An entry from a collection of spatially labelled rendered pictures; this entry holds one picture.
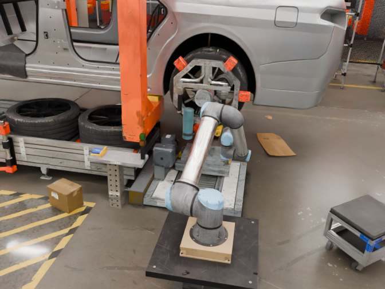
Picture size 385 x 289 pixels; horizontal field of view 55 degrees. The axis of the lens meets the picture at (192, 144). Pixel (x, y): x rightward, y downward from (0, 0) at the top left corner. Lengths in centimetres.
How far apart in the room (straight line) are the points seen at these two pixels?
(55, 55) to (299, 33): 211
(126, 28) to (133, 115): 64
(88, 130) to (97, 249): 110
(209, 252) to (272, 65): 164
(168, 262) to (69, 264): 78
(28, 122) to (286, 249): 240
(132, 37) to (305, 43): 133
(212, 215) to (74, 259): 105
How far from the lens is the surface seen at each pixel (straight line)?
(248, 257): 223
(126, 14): 270
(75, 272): 260
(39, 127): 356
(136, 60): 273
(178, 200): 212
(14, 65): 385
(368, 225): 267
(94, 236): 284
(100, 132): 326
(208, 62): 298
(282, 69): 313
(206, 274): 210
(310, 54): 312
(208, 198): 206
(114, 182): 296
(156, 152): 312
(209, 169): 335
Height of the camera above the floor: 178
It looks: 26 degrees down
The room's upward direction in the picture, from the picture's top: 3 degrees clockwise
